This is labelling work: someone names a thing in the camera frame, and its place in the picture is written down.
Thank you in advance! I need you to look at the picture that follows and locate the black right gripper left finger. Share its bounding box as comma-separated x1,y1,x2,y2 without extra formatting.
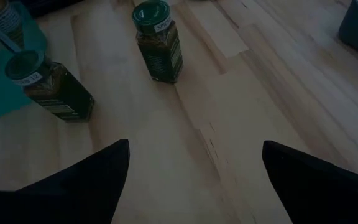
0,139,131,224

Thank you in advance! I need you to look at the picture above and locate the green-lid spice jar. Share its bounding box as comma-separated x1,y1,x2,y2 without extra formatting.
131,0,185,84
4,49,95,123

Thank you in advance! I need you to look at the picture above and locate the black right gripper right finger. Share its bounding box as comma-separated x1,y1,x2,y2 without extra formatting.
262,140,358,224

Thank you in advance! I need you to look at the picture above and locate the tan-lid spice jar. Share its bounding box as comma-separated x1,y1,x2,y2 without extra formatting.
0,0,25,49

